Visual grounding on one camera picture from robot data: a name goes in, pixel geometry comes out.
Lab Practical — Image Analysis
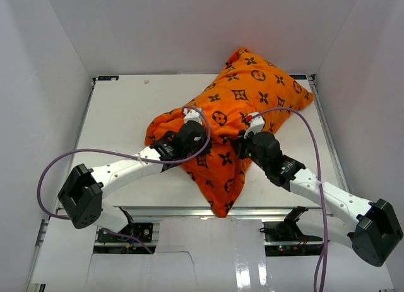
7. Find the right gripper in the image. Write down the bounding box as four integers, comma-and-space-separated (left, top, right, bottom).
232, 128, 270, 172

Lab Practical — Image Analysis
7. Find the orange patterned pillowcase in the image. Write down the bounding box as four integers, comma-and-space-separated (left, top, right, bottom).
144, 47, 315, 218

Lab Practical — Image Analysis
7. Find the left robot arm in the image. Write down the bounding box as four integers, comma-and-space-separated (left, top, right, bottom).
58, 120, 208, 241

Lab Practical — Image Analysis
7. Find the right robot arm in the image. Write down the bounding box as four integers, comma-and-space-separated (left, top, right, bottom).
232, 131, 403, 267

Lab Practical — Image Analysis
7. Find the right blue label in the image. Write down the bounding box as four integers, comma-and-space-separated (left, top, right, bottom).
290, 74, 307, 80

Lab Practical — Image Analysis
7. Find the blue label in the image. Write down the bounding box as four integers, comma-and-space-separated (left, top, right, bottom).
290, 74, 307, 80
97, 75, 119, 81

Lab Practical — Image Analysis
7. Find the left blue label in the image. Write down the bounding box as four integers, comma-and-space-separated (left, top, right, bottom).
97, 75, 119, 81

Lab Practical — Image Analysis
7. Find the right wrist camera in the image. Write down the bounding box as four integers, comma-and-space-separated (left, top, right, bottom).
244, 112, 265, 139

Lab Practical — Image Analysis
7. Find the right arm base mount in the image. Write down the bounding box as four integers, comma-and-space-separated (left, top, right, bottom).
259, 206, 322, 252

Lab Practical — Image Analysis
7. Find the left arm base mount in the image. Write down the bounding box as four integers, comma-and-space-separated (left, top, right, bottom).
97, 223, 153, 244

